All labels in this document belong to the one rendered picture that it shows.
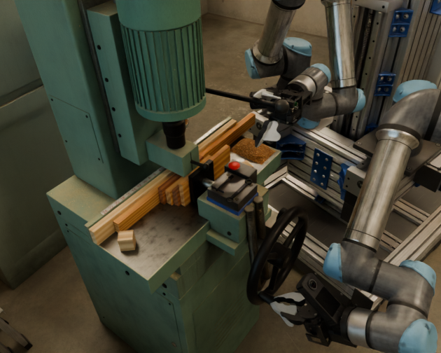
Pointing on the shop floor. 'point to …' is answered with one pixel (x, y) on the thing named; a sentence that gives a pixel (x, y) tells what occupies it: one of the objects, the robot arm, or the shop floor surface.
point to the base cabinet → (169, 303)
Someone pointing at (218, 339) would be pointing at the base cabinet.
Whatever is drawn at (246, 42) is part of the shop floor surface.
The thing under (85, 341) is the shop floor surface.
